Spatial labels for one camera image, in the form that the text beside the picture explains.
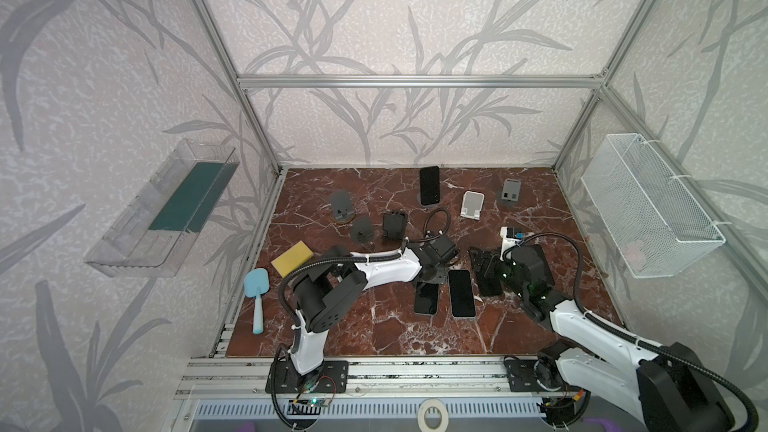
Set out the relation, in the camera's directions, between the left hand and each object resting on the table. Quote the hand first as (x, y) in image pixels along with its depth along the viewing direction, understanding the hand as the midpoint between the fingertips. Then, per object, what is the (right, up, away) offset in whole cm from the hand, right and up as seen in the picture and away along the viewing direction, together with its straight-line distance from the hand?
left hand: (439, 266), depth 91 cm
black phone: (-1, +26, +21) cm, 33 cm away
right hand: (+12, +9, -4) cm, 15 cm away
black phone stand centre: (-14, +12, +8) cm, 20 cm away
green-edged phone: (-5, -8, -6) cm, 11 cm away
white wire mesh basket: (+43, +16, -28) cm, 54 cm away
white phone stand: (+13, +19, +12) cm, 26 cm away
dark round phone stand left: (-25, +10, +11) cm, 29 cm away
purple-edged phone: (+34, -2, 0) cm, 34 cm away
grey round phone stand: (-34, +18, +17) cm, 42 cm away
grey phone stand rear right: (+28, +24, +16) cm, 40 cm away
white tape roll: (-7, -29, -23) cm, 37 cm away
